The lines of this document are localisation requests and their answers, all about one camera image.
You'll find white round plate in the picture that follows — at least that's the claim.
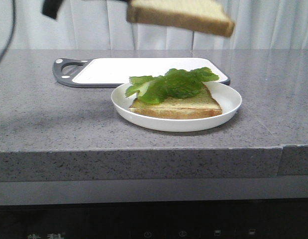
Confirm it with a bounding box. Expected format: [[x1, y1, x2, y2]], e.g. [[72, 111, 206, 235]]
[[111, 82, 242, 132]]

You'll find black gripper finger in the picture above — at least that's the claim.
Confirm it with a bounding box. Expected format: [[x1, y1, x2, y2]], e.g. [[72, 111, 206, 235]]
[[42, 0, 64, 19]]

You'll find black cable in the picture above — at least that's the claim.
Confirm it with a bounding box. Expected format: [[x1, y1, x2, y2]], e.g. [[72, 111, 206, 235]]
[[0, 0, 17, 69]]

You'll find white curtain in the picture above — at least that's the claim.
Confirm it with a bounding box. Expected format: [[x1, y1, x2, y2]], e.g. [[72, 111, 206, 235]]
[[0, 0, 308, 50]]

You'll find white cutting board grey rim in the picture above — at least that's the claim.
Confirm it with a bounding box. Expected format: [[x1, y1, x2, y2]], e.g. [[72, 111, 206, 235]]
[[52, 57, 230, 88]]

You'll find black appliance front panel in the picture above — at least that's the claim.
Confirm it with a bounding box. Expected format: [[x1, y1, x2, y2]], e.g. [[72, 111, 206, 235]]
[[0, 199, 308, 239]]

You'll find bread slice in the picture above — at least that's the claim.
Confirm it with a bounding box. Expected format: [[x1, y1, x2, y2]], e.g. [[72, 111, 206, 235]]
[[129, 86, 222, 120], [126, 0, 235, 37]]

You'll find green lettuce leaf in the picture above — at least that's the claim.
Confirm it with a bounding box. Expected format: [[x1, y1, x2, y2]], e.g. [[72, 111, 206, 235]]
[[125, 67, 219, 104]]

